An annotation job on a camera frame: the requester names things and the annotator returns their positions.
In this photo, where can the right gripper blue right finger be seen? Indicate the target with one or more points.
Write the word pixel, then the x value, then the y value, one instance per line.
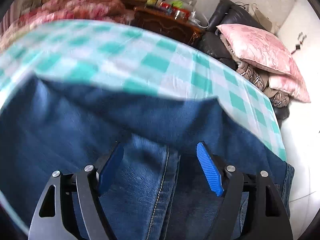
pixel 210 169

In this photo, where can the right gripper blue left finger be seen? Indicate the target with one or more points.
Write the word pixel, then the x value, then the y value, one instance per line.
pixel 107 166

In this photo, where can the blue denim jeans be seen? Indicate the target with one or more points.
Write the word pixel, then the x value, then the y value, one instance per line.
pixel 53 133

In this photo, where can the plaid beige folded blanket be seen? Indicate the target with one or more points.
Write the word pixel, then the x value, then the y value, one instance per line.
pixel 259 78

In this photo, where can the teal white checkered tablecloth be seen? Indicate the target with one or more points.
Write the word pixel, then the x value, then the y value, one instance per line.
pixel 126 59

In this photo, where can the small pink satin pillow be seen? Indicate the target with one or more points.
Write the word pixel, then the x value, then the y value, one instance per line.
pixel 293 85

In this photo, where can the large pink satin pillow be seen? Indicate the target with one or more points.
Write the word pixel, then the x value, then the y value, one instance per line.
pixel 260 48

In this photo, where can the dark wooden nightstand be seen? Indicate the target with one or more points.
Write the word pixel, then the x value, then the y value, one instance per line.
pixel 160 23

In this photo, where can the beige bag on armchair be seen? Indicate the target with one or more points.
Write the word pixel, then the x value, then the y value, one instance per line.
pixel 261 18

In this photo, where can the black leather armchair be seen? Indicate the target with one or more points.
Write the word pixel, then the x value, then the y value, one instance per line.
pixel 214 44

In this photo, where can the red tin box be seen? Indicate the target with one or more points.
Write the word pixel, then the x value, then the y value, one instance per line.
pixel 175 12

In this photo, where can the red chinese knot ornament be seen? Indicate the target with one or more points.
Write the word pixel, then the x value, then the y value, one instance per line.
pixel 301 38

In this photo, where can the red floral bed quilt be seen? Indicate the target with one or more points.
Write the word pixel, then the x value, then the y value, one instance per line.
pixel 55 10

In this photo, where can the green crumpled bag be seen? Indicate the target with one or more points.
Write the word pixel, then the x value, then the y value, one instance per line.
pixel 177 4

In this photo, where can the yellow lidded jar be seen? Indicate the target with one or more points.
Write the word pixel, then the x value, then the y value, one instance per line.
pixel 151 2

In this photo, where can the wall power outlet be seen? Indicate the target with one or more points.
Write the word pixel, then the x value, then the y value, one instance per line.
pixel 189 2

